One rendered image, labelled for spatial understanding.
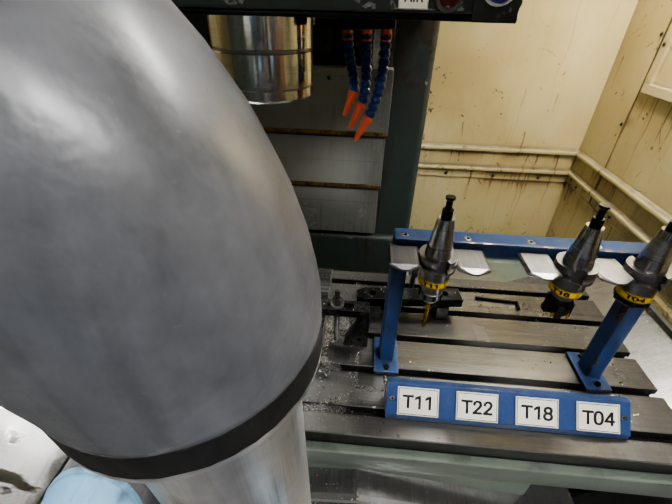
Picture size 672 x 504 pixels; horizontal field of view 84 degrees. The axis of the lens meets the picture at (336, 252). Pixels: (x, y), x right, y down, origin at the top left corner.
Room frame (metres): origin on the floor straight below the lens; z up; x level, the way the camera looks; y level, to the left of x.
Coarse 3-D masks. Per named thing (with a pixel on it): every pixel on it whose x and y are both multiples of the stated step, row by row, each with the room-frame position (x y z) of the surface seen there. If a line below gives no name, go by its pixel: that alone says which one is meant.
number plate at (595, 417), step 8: (576, 408) 0.41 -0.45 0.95; (584, 408) 0.41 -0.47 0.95; (592, 408) 0.41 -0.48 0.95; (600, 408) 0.41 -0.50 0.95; (608, 408) 0.41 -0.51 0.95; (616, 408) 0.41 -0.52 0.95; (576, 416) 0.40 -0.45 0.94; (584, 416) 0.40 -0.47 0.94; (592, 416) 0.40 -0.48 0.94; (600, 416) 0.40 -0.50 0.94; (608, 416) 0.40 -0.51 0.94; (616, 416) 0.40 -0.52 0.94; (576, 424) 0.39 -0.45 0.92; (584, 424) 0.39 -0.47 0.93; (592, 424) 0.39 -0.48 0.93; (600, 424) 0.39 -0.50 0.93; (608, 424) 0.39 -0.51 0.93; (616, 424) 0.39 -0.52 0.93; (608, 432) 0.38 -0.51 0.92; (616, 432) 0.38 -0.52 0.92
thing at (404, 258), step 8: (392, 248) 0.53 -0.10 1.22; (400, 248) 0.53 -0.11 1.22; (408, 248) 0.53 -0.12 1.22; (416, 248) 0.53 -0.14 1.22; (392, 256) 0.50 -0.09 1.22; (400, 256) 0.50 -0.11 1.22; (408, 256) 0.50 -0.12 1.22; (416, 256) 0.50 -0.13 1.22; (392, 264) 0.48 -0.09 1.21; (400, 264) 0.48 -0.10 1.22; (408, 264) 0.48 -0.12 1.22; (416, 264) 0.48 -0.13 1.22
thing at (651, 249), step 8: (664, 232) 0.48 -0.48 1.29; (656, 240) 0.48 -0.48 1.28; (664, 240) 0.47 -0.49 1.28; (648, 248) 0.48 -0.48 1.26; (656, 248) 0.47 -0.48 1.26; (664, 248) 0.47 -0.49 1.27; (640, 256) 0.48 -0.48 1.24; (648, 256) 0.47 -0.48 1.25; (656, 256) 0.47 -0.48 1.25; (664, 256) 0.46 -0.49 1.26; (640, 264) 0.47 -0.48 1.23; (648, 264) 0.47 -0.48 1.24; (656, 264) 0.46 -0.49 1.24; (664, 264) 0.46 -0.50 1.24; (648, 272) 0.46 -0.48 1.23; (656, 272) 0.46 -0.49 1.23; (664, 272) 0.46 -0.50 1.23
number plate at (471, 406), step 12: (456, 396) 0.43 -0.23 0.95; (468, 396) 0.43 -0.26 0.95; (480, 396) 0.43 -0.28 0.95; (492, 396) 0.43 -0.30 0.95; (456, 408) 0.41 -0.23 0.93; (468, 408) 0.41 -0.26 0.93; (480, 408) 0.41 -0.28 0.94; (492, 408) 0.41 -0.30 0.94; (468, 420) 0.40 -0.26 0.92; (480, 420) 0.40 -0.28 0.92; (492, 420) 0.40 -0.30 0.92
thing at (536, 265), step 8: (520, 256) 0.51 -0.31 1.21; (528, 256) 0.51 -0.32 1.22; (536, 256) 0.51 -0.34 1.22; (544, 256) 0.51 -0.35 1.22; (528, 264) 0.49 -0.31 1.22; (536, 264) 0.49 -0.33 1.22; (544, 264) 0.49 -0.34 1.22; (552, 264) 0.49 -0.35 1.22; (528, 272) 0.47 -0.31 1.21; (536, 272) 0.47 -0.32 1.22; (544, 272) 0.47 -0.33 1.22; (552, 272) 0.47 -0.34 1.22; (560, 272) 0.47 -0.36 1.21; (544, 280) 0.46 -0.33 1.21; (552, 280) 0.46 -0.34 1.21
